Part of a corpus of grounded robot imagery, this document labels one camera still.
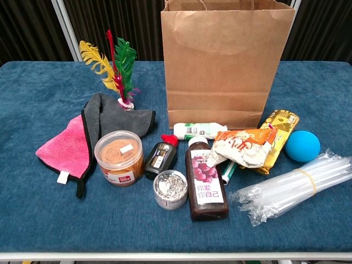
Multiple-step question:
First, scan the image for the orange white snack bag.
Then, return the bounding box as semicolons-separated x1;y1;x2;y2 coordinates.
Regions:
206;127;279;169

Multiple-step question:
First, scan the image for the gold biscuit packet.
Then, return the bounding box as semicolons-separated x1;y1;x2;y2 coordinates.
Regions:
239;109;301;176

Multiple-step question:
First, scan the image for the clear plastic sleeve pack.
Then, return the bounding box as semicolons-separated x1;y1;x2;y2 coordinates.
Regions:
228;148;352;228

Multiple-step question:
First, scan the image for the blue ball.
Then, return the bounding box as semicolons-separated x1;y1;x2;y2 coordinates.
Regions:
284;130;322;163

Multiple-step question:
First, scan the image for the brown paper bag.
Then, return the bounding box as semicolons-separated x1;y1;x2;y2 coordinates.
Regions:
160;0;296;131

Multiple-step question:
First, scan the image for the white green plastic bottle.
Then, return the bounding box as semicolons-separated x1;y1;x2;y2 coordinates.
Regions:
173;122;229;141

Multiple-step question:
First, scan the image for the black ink bottle red cap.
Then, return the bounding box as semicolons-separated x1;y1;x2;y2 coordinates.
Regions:
143;133;180;181

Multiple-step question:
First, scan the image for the grape juice bottle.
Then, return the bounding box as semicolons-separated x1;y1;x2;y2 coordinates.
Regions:
184;135;230;222

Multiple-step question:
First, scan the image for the round tin of paper clips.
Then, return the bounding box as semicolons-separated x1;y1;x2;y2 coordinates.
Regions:
152;169;189;211

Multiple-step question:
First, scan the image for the clear jar of rubber bands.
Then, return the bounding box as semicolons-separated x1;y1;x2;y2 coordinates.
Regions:
93;130;145;188

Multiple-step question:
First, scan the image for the green white marker pen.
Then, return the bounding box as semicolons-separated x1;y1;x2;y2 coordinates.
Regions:
221;160;238;186

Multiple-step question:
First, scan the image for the colourful feather shuttlecock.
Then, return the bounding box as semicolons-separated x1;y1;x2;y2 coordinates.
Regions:
79;29;141;112

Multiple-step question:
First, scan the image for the pink and gray cloth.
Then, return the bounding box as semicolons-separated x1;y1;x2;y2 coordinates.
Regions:
35;92;157;199

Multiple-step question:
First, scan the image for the black pleated partition panel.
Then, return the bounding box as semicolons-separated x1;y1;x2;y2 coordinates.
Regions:
279;0;352;62
0;0;83;67
62;0;166;62

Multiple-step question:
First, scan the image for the blue felt table cover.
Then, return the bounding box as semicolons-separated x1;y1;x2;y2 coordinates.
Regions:
0;60;352;254

